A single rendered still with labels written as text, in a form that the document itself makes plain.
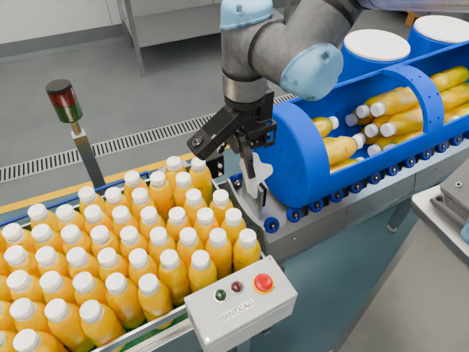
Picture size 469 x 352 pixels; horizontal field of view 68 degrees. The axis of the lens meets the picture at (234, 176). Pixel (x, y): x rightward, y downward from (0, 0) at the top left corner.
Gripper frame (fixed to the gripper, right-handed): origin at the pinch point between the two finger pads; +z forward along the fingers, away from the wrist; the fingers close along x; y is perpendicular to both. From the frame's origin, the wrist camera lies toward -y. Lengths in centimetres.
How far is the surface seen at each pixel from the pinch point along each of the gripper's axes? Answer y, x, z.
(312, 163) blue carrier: 19.8, -2.1, 4.0
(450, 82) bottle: 89, 12, 11
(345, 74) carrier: 86, 54, 29
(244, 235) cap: -0.9, -6.6, 13.2
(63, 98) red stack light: -26, 43, -2
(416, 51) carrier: 126, 51, 27
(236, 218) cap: -0.2, -1.5, 13.2
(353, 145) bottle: 38.0, 2.2, 9.6
